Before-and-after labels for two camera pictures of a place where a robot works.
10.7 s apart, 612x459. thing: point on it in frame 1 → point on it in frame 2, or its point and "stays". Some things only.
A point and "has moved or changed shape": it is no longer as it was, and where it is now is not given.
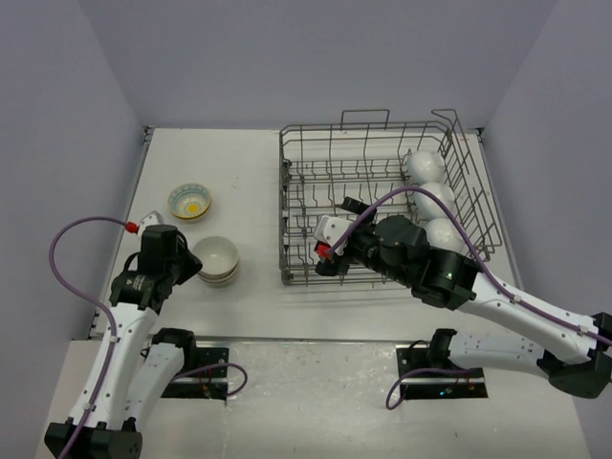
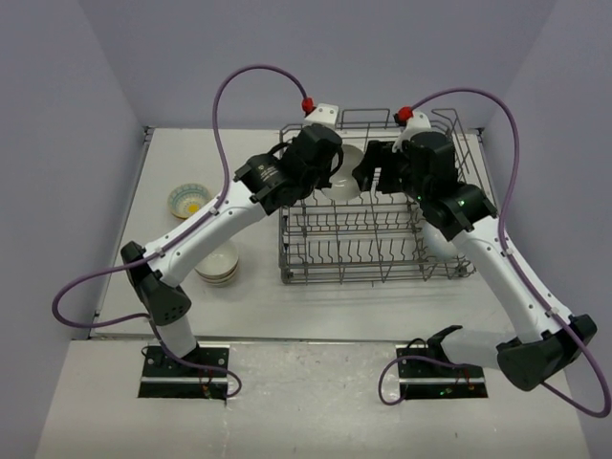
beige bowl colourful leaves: [220, 284] stays
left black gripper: [192, 262] → [324, 178]
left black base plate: [207, 379] stays
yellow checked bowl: [189, 201] stays
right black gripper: [340, 265] → [380, 154]
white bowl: [425, 166] has moved or changed shape
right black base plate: [420, 381] stays
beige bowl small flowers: [219, 279] stays
